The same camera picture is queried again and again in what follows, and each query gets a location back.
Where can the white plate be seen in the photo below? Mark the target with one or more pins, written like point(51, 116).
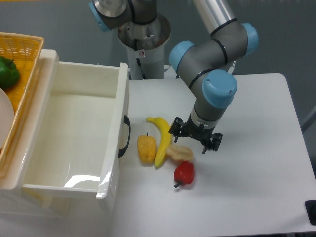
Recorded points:
point(6, 117)

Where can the black table corner device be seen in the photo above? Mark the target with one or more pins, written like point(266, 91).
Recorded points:
point(310, 206)

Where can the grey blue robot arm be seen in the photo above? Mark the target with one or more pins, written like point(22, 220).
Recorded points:
point(200, 67)

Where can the black drawer handle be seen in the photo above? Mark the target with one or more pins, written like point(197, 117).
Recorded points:
point(125, 136)

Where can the green bell pepper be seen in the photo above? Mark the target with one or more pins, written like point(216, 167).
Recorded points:
point(9, 74)

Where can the yellow woven basket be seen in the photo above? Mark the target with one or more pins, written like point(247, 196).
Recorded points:
point(25, 51)

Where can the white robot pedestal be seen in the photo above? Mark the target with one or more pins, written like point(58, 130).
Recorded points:
point(145, 47)

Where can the round beige bread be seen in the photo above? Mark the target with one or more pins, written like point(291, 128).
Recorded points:
point(179, 153)

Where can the white open drawer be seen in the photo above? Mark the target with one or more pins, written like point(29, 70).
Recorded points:
point(76, 152)

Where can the white drawer cabinet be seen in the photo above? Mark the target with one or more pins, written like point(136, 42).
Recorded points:
point(14, 198)

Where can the yellow banana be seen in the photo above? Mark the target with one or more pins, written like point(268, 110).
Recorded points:
point(162, 125)

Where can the yellow bell pepper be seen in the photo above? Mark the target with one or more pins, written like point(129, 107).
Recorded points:
point(146, 145)

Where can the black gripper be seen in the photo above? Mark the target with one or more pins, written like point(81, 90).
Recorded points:
point(210, 141)

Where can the red bell pepper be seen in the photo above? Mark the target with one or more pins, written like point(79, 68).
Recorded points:
point(184, 174)

